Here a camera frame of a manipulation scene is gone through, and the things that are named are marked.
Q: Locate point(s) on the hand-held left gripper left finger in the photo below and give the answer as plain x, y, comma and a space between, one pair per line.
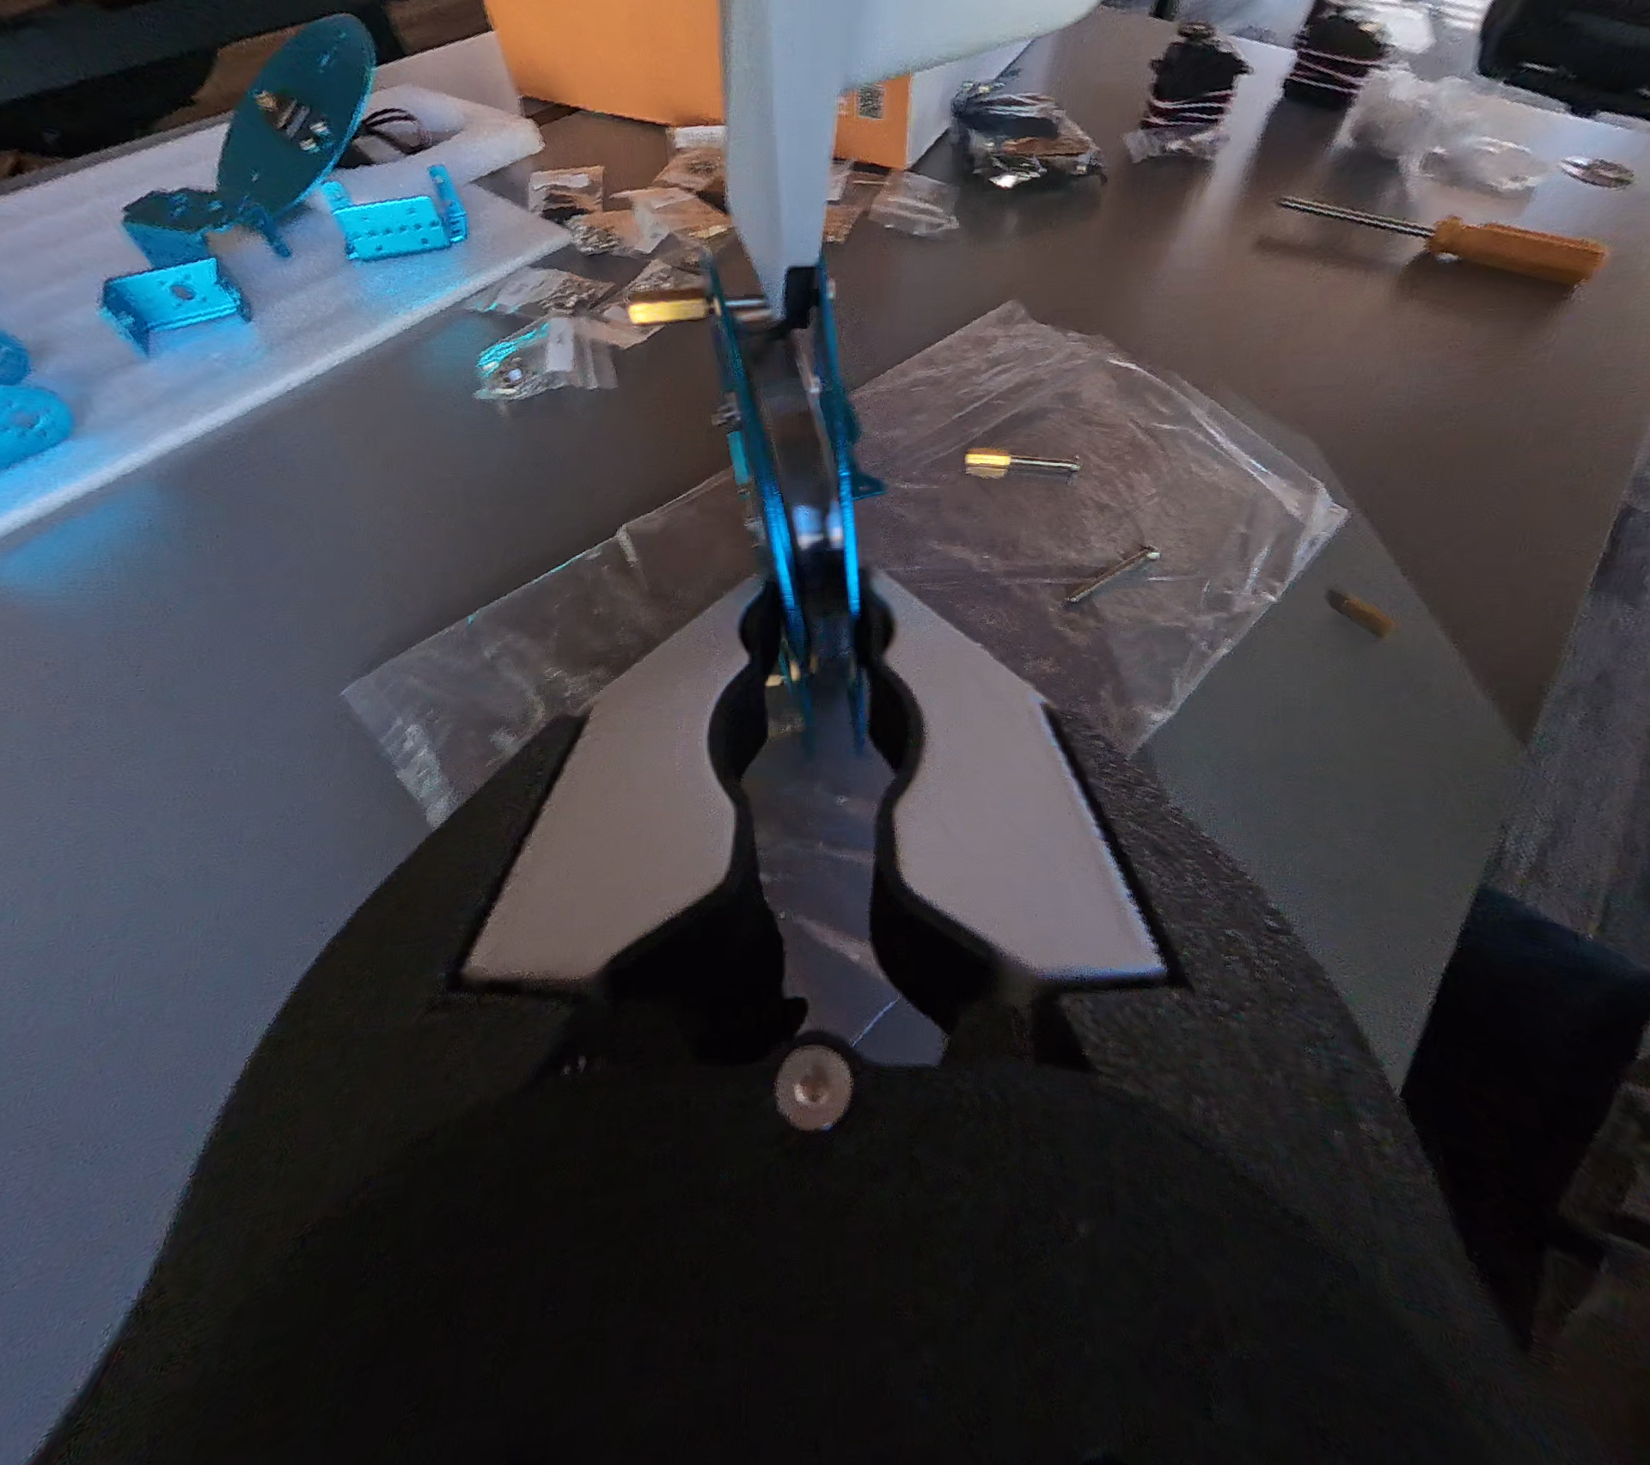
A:
605, 846

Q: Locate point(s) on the blue metal turntable assembly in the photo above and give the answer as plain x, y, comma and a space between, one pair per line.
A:
773, 459

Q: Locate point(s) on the teal round plate with servo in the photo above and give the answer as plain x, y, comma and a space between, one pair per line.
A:
296, 112

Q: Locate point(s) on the crumpled clear plastic wrap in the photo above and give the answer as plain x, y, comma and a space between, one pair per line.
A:
1444, 131

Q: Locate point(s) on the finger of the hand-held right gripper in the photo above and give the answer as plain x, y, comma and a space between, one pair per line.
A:
773, 138

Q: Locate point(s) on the white foam sheet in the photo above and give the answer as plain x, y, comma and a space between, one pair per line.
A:
258, 331

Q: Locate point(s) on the teal folded metal bracket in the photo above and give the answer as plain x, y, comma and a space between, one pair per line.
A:
174, 217

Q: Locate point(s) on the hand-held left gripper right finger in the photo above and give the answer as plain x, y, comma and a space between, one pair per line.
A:
1031, 846

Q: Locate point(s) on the large clear plastic bag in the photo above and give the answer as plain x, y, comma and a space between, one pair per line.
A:
1095, 422

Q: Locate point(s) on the blue perforated metal bracket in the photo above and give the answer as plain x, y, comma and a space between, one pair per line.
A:
394, 226

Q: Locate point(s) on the white foam block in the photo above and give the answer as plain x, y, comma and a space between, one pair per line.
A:
476, 124

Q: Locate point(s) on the dark shiny component bag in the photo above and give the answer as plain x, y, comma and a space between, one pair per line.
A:
1024, 138

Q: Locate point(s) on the small round metal disc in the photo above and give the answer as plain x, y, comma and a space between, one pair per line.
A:
1595, 172

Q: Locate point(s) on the blue U-shaped metal bracket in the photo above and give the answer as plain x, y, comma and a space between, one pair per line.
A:
10, 356
26, 429

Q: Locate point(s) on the small blue angled bracket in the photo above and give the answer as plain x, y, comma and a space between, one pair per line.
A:
174, 303

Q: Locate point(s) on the pile of small hardware bags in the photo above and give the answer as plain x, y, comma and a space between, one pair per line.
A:
644, 215

